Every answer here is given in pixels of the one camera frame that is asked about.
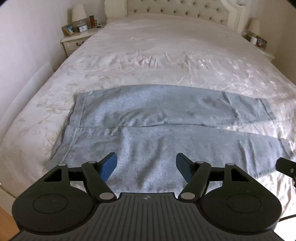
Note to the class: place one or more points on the beige tufted headboard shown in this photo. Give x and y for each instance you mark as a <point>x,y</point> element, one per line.
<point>180,10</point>

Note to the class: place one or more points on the white bedspread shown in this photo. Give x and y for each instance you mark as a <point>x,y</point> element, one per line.
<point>148,55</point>

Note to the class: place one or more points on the small white clock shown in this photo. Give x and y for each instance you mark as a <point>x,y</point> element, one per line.
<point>82,28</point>

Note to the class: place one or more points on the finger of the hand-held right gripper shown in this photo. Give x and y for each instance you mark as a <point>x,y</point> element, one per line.
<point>285,166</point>

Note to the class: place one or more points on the white cup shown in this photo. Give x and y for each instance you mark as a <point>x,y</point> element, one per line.
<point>254,40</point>

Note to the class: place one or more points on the white table lamp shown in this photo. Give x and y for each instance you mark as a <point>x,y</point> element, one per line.
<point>79,15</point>
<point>254,26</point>

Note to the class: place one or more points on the white nightstand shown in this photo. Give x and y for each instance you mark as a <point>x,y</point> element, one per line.
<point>77,40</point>
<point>266,53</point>

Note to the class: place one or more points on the orange bottle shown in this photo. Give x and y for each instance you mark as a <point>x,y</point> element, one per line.
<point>92,21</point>

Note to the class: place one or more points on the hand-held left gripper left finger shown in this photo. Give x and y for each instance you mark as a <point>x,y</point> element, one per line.
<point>108,165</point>

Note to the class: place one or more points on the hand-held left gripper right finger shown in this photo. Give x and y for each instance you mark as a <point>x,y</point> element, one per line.
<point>183,165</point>

